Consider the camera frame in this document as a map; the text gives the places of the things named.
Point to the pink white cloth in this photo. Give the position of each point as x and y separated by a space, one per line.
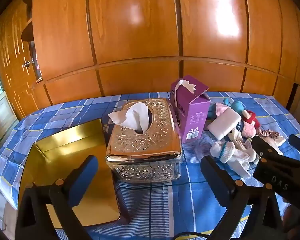
222 109

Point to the white sock with blue trim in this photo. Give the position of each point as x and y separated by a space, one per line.
222 150

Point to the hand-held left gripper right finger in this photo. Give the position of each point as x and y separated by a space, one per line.
211 173

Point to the wooden wardrobe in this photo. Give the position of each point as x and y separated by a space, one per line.
140 42

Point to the blue plush toy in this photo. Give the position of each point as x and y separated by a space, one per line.
237 105

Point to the metal door lock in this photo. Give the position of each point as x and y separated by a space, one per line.
27 64

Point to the pink plush toy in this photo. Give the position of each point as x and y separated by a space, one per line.
248 130

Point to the wooden door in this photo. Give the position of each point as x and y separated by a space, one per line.
12 55

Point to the purple carton box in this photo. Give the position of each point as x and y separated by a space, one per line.
192 115

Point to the ornate gold tissue box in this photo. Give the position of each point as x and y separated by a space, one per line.
140 150

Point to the brown satin scrunchie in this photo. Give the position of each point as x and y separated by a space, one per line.
268 134

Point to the gold tin box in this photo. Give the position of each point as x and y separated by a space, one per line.
65 140

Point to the blue plaid bed sheet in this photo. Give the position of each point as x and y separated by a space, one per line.
152 200

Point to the white foam block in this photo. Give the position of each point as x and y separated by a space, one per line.
225 123

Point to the white tissue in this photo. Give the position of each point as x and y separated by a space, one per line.
132 117

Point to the cream cloth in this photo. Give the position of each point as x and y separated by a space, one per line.
278 141

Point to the red plush toy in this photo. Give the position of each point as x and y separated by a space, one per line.
251 118

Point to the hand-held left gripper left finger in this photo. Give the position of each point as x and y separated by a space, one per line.
85 177

